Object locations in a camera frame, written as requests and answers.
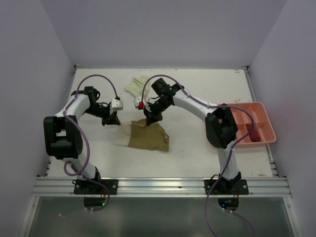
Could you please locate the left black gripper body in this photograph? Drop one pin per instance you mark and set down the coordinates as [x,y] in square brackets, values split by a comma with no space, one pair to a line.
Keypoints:
[104,112]

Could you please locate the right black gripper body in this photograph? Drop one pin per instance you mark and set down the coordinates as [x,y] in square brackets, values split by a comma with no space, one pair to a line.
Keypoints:
[156,108]

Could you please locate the olive and cream underwear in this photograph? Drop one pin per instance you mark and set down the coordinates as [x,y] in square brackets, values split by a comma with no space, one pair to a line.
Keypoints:
[135,134]

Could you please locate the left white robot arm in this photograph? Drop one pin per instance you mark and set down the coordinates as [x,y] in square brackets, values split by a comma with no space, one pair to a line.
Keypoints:
[66,141]

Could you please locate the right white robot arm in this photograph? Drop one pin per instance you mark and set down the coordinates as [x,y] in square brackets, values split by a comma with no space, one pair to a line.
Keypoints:
[220,126]

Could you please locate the pale green underwear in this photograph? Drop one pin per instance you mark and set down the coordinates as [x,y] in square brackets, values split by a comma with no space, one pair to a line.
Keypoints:
[135,87]

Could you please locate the dark red rolled underwear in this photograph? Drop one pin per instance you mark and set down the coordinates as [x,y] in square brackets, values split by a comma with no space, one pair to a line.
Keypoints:
[253,133]

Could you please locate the pink divided tray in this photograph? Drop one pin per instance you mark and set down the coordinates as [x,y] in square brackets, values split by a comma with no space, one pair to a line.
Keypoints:
[261,121]

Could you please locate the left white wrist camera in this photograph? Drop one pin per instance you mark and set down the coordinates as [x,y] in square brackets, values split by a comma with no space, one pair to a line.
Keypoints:
[116,105]

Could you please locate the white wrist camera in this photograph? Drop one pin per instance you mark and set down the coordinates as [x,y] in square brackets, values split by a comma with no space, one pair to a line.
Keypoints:
[116,105]
[141,104]

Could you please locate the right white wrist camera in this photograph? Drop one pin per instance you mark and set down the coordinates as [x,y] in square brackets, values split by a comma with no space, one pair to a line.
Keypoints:
[141,104]

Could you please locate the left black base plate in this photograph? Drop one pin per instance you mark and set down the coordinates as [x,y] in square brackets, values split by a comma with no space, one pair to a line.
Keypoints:
[105,186]

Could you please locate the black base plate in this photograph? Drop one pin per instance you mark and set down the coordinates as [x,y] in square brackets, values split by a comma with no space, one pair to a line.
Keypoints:
[105,186]
[236,186]

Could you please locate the aluminium mounting rail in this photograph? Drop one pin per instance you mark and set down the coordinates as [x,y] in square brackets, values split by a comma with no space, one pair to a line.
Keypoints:
[268,187]

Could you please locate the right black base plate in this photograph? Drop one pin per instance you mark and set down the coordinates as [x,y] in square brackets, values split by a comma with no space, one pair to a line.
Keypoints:
[236,186]

